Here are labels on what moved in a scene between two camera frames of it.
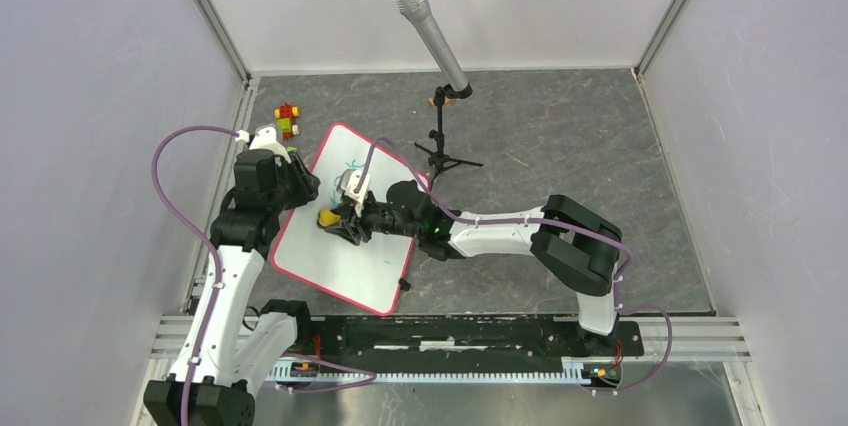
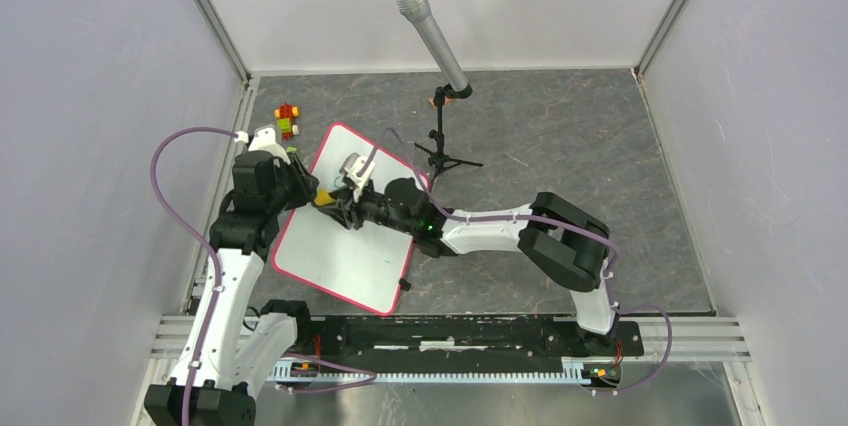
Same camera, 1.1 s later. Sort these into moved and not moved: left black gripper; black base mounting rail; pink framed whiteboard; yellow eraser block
Moved: yellow eraser block
Not moved: black base mounting rail; pink framed whiteboard; left black gripper
